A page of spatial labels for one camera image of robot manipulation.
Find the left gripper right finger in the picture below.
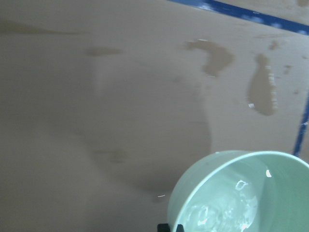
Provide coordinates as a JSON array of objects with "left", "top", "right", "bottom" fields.
[{"left": 176, "top": 220, "right": 184, "bottom": 232}]

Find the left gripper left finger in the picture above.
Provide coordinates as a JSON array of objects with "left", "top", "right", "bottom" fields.
[{"left": 157, "top": 223, "right": 169, "bottom": 232}]

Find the mint green bowl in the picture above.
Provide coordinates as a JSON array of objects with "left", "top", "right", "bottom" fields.
[{"left": 167, "top": 150, "right": 309, "bottom": 232}]

